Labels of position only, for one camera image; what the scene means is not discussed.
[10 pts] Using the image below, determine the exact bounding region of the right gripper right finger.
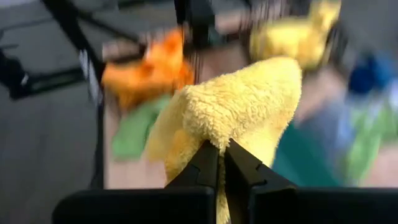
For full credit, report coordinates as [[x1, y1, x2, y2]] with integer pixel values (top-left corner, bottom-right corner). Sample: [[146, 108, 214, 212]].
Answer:
[[223, 138, 398, 224]]

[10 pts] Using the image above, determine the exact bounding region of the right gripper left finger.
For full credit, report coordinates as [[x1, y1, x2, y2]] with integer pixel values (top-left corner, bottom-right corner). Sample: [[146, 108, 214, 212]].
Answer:
[[52, 139, 220, 224]]

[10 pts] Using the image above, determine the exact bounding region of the green microfiber towel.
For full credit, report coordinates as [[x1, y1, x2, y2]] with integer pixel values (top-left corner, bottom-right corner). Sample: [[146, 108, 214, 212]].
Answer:
[[111, 94, 171, 160], [343, 99, 398, 185]]

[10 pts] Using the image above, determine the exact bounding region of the yellow microfiber towel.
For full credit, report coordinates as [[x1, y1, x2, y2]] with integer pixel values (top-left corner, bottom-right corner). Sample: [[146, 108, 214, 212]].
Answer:
[[248, 0, 342, 71], [144, 55, 303, 224]]

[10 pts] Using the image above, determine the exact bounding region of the orange microfiber towel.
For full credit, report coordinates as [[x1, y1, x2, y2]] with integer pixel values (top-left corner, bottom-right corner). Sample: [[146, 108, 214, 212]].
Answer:
[[101, 27, 196, 110]]

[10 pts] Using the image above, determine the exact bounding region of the green plastic basket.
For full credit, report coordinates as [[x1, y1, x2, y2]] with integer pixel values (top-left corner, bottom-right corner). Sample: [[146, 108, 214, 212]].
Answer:
[[272, 123, 346, 188]]

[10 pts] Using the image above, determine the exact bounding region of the spray bottle with blue trigger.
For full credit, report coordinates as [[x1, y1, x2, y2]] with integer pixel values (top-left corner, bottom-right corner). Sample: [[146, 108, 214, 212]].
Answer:
[[337, 52, 398, 147]]

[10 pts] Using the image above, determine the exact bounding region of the round black wire basket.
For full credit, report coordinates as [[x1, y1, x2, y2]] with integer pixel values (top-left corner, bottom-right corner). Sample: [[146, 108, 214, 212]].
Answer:
[[239, 0, 349, 74]]

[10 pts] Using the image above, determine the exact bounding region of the rectangular black wire basket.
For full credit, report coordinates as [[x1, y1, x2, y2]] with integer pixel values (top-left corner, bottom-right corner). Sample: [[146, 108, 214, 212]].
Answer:
[[174, 0, 218, 86]]

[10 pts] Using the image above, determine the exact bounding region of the black metal rig frame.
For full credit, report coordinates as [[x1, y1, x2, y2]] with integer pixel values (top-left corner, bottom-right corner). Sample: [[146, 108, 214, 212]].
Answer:
[[0, 0, 147, 190]]

